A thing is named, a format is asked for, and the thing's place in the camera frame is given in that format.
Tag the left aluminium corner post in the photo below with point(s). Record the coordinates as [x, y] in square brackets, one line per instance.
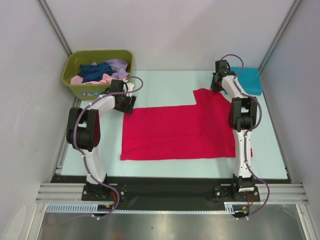
[45, 8]

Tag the navy blue t shirt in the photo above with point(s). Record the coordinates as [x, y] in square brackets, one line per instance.
[94, 73]

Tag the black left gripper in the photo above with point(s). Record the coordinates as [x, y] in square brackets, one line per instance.
[128, 108]

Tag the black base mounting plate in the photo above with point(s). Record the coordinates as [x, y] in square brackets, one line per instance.
[163, 194]

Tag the pink t shirt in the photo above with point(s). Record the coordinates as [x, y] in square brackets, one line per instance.
[77, 80]

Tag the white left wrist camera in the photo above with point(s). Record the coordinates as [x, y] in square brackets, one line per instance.
[128, 87]

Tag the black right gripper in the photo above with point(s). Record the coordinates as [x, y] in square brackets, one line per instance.
[213, 87]

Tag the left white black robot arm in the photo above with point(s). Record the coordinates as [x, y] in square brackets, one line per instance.
[84, 130]

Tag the red t shirt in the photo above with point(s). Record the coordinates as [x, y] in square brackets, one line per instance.
[183, 132]

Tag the aluminium corner post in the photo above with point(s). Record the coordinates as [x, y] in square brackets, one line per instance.
[45, 8]
[280, 32]

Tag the folded teal t shirt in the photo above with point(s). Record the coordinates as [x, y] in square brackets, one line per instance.
[248, 79]

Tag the lilac t shirt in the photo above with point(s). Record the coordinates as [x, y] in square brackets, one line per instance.
[119, 68]

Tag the blue slotted cable duct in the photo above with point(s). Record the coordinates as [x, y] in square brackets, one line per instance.
[95, 208]

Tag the aluminium frame rail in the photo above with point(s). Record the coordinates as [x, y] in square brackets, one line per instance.
[72, 193]

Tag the right aluminium corner post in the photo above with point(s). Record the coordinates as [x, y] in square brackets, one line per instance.
[280, 32]

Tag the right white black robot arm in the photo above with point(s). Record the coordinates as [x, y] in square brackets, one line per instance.
[242, 119]

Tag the olive green plastic bin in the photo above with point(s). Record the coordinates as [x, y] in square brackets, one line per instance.
[87, 92]

